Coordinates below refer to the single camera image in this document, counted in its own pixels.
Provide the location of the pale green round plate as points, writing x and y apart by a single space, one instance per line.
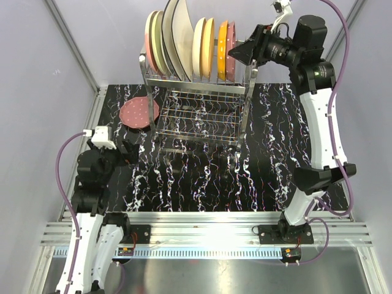
156 37

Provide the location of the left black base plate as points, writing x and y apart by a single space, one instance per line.
139 234

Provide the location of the white square plate black rim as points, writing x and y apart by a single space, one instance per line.
183 33

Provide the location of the pink polka dot plate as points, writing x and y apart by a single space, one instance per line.
230 44
135 113

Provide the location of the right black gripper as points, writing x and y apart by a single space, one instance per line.
244 52

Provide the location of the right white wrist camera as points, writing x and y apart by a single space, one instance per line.
283 10

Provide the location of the left aluminium frame post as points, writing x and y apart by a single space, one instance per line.
65 31

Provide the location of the slotted white cable duct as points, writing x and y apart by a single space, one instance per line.
261 253

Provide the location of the orange polka dot plate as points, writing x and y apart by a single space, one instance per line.
221 50

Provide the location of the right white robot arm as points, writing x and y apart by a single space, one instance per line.
315 82

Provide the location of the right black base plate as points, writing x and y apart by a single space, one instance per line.
271 234

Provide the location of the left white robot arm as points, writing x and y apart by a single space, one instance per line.
95 232

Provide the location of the tan round plate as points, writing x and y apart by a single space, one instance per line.
208 48

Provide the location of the pink and cream plate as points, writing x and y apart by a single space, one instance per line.
148 41

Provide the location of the black marble pattern mat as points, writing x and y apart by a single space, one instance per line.
190 176

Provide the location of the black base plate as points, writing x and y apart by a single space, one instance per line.
139 234
271 234

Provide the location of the aluminium mounting rail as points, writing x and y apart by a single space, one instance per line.
238 229

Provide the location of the steel two-tier dish rack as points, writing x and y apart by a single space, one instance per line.
214 113

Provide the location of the cream round plate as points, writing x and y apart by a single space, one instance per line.
197 47

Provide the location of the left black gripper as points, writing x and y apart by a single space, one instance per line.
131 156

